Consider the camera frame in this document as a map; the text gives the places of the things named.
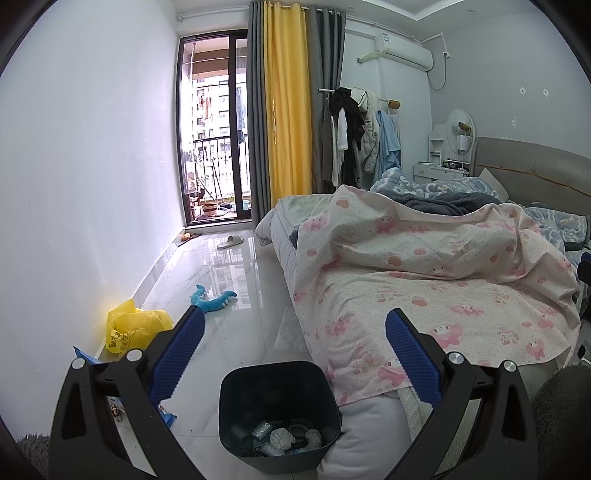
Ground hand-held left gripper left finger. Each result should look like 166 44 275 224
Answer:
48 305 206 480

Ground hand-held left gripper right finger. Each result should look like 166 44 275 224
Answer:
385 308 540 480

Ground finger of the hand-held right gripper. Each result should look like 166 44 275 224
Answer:
575 249 591 319

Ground dark teal trash bin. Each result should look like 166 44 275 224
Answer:
218 361 342 476

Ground yellow plastic bag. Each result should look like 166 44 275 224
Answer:
106 299 175 355

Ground pale green fleece blanket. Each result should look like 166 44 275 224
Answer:
397 385 467 480

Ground blue plush toy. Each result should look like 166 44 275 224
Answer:
190 285 238 315

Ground pink printed bed sheet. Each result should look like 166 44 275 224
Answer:
295 185 583 409

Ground blue printed pillow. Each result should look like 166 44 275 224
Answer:
524 203 591 245

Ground blue printed package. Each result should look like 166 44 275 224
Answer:
74 346 178 428

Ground white mattress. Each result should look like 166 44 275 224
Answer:
255 194 416 480

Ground flat clear bubble sheet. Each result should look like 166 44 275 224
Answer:
274 314 309 354

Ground grey bed headboard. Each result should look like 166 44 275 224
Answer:
473 137 591 217

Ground grey fluffy cloth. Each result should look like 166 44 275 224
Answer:
16 431 51 480
529 364 591 480

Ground beige pillow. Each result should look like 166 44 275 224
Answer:
478 168 506 199

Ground dark grey blanket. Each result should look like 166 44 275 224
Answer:
392 191 502 215

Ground blue printed blanket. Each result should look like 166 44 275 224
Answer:
369 167 504 199

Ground white dresser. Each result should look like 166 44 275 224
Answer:
413 127 474 183

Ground round white mirror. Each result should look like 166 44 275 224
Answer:
445 108 476 160

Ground white coat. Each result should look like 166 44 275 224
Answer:
358 90 382 174

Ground light blue garment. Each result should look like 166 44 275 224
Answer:
375 110 402 178

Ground grey curtain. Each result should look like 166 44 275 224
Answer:
247 0 273 229
307 4 347 195

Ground black sliding glass door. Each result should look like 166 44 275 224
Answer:
175 28 252 229

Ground clothes on hanging rack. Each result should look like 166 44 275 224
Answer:
330 88 365 185

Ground yellow curtain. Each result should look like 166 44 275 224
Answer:
263 2 312 199

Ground white air conditioner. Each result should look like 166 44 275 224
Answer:
376 33 435 71

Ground clothes rail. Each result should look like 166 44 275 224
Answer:
318 88 400 110

